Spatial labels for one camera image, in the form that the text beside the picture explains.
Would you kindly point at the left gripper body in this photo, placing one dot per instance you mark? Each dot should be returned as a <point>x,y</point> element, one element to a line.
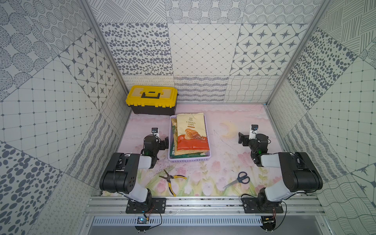
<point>164,143</point>

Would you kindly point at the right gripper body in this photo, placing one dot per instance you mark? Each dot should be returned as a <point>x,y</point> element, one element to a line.
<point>253,148</point>

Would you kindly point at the dark green striped snack bag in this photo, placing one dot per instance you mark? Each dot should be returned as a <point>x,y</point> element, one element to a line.
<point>192,155</point>

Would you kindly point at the gold foil chips bag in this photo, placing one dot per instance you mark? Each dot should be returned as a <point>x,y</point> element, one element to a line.
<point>175,136</point>

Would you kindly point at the beige red cassava chips bag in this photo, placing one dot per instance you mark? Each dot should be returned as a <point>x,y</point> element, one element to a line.
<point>191,134</point>

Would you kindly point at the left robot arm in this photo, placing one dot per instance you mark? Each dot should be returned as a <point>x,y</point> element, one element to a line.
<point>120,175</point>

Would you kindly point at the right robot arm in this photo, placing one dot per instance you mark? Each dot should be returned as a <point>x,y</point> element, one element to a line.
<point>299,175</point>

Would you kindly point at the lilac plastic basket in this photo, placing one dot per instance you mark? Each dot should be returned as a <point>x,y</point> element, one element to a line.
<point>171,149</point>

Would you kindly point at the yellow and black toolbox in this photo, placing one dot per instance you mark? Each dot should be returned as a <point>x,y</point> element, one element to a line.
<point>152,100</point>

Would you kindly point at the left small circuit board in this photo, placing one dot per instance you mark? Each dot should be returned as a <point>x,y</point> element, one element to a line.
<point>142,224</point>

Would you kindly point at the small circuit board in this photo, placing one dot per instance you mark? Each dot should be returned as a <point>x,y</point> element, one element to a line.
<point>268,223</point>
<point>142,224</point>

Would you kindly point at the right small circuit board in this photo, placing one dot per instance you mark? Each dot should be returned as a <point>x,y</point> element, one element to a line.
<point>268,223</point>

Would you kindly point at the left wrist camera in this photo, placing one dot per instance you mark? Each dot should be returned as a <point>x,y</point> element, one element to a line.
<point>155,132</point>

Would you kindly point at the blue handled scissors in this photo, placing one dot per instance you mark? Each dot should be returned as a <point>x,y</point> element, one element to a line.
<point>242,178</point>

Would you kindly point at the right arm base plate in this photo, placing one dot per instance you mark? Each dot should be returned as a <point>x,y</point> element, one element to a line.
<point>252,205</point>

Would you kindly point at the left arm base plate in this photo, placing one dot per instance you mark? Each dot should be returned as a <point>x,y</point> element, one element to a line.
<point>152,205</point>

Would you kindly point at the aluminium mounting rail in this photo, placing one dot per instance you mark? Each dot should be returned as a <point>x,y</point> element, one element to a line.
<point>207,205</point>

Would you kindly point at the white slotted cable duct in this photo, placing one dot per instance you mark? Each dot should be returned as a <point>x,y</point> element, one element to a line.
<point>242,220</point>

